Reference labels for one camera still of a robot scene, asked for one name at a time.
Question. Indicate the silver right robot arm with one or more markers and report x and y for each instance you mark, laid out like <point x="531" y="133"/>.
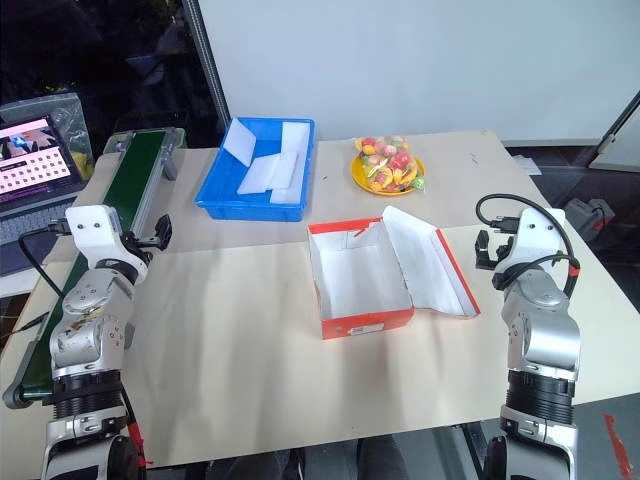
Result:
<point x="542" y="330"/>

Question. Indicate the blue plastic bin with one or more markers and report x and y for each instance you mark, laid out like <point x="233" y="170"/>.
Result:
<point x="220" y="195"/>

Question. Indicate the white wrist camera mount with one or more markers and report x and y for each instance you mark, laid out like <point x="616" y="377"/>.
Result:
<point x="92" y="230"/>
<point x="535" y="235"/>

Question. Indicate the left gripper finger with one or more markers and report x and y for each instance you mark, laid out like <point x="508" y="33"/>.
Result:
<point x="161" y="242"/>
<point x="164" y="223"/>

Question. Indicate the yellow plate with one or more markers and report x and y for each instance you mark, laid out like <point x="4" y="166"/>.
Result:
<point x="360" y="177"/>

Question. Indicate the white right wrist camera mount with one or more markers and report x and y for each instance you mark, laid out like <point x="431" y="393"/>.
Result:
<point x="535" y="235"/>

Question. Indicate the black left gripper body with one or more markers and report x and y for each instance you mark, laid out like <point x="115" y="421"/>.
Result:
<point x="142" y="243"/>

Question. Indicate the bag of toy fruit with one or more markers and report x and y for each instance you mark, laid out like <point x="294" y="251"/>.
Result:
<point x="387" y="160"/>

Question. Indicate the small white foam sheet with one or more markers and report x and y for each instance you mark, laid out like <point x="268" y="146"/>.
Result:
<point x="239" y="142"/>

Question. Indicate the grey metal post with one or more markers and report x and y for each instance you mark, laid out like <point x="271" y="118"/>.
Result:
<point x="207" y="65"/>

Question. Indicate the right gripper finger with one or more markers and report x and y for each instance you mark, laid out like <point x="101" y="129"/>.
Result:
<point x="482" y="240"/>
<point x="485" y="261"/>

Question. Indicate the orange shoe box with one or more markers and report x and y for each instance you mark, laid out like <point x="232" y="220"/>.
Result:
<point x="360" y="280"/>

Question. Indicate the long white foam sheet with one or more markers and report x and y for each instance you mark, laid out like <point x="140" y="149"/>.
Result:
<point x="295" y="142"/>

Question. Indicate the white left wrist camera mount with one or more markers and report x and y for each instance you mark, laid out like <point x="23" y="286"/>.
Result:
<point x="92" y="230"/>

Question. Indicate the grey laptop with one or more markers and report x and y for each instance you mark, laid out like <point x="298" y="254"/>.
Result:
<point x="30" y="165"/>

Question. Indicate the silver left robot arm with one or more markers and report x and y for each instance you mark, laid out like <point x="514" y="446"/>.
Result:
<point x="75" y="345"/>

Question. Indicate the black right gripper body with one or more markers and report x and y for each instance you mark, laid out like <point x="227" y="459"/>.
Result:
<point x="502" y="252"/>

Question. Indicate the black red power tool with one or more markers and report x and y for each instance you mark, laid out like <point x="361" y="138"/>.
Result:
<point x="590" y="212"/>

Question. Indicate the wide white foam sheet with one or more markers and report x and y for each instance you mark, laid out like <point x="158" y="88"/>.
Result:
<point x="267" y="175"/>

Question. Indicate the green conveyor belt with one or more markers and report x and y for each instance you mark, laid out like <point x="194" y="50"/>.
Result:
<point x="132" y="175"/>

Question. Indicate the white foam block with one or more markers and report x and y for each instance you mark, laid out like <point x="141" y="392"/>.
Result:
<point x="287" y="196"/>

